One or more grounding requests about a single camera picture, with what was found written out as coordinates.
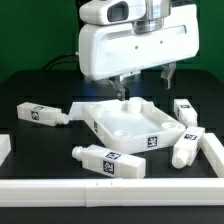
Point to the white desk top tray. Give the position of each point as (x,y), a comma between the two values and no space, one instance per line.
(131,126)

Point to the white rail barrier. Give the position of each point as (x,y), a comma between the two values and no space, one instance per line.
(112,192)
(214,152)

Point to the white marker plate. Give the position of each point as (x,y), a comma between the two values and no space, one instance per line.
(78,108)

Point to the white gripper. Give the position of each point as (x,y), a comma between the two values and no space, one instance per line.
(115,50)

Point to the white front rail barrier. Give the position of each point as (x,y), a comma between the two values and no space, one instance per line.
(112,192)

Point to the white left rail block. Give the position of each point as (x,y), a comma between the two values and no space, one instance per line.
(5,147)

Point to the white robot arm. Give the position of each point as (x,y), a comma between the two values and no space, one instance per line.
(161,14)

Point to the white right rail barrier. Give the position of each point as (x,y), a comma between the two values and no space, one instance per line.
(214,152)

